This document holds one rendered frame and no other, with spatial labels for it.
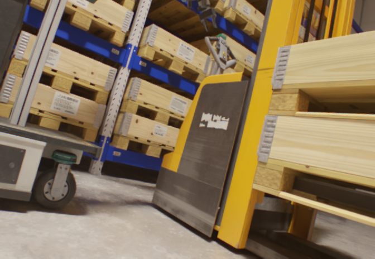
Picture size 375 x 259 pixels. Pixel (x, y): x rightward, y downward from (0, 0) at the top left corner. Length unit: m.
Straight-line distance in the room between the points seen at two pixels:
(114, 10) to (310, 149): 2.04
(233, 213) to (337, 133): 0.61
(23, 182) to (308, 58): 1.27
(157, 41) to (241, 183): 1.80
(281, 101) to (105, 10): 1.80
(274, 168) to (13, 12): 1.24
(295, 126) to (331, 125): 0.15
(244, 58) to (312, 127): 2.49
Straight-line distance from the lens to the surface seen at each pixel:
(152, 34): 2.75
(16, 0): 1.31
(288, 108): 1.24
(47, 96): 2.35
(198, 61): 3.04
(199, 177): 1.51
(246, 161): 1.37
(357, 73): 1.16
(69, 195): 1.34
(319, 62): 1.25
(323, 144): 1.12
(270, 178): 1.21
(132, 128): 2.57
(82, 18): 2.50
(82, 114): 2.42
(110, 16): 2.59
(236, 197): 1.38
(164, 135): 2.75
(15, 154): 1.18
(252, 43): 3.80
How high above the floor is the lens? 0.40
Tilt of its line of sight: 7 degrees up
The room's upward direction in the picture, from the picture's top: 15 degrees clockwise
